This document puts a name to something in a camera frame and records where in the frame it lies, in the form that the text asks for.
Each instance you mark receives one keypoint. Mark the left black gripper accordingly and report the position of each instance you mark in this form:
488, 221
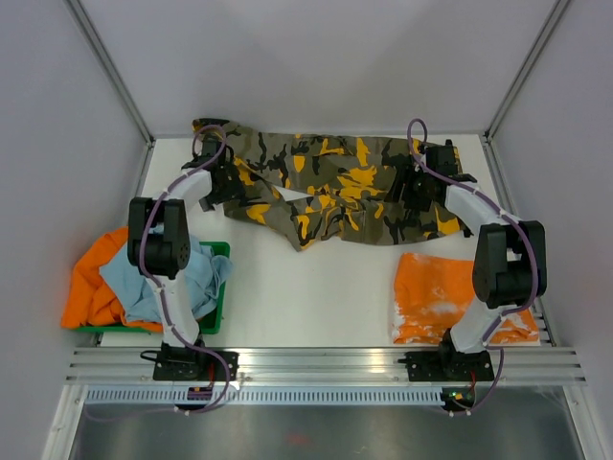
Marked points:
233, 192

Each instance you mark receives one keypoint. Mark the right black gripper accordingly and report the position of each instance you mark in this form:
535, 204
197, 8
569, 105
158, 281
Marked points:
406, 172

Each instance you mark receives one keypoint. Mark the camouflage trousers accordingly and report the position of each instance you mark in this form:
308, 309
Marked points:
312, 187

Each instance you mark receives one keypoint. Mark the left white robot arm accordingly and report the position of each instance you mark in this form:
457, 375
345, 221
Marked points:
159, 245

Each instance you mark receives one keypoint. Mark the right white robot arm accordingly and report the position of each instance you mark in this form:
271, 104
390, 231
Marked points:
509, 268

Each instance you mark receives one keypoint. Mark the folded orange trousers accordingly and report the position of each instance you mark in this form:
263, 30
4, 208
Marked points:
431, 294

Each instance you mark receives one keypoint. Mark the light blue garment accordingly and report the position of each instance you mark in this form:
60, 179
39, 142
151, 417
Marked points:
204, 275

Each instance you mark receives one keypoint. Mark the green plastic bin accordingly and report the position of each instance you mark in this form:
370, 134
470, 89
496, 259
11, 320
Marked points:
209, 324

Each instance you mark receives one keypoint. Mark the orange garment in bin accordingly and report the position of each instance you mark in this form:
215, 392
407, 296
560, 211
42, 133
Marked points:
91, 301

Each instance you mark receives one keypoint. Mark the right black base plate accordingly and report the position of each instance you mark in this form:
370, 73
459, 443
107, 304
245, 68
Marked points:
432, 366

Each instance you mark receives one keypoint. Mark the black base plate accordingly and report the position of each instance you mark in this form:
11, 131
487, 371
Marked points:
432, 366
182, 364

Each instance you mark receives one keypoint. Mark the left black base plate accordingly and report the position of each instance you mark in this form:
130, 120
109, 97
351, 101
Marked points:
182, 364

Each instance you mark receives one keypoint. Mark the aluminium rail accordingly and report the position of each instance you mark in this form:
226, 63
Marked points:
325, 366

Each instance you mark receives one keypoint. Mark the white slotted cable duct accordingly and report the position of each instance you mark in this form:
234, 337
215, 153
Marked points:
269, 395

